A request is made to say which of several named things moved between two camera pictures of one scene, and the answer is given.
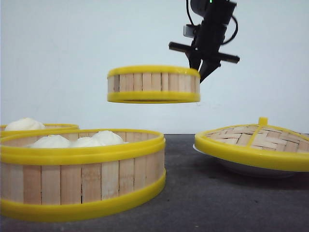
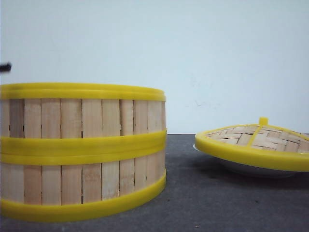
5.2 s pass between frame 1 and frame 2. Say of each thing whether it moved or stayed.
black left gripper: moved
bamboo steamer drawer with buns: moved
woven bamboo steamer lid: stayed
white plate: stayed
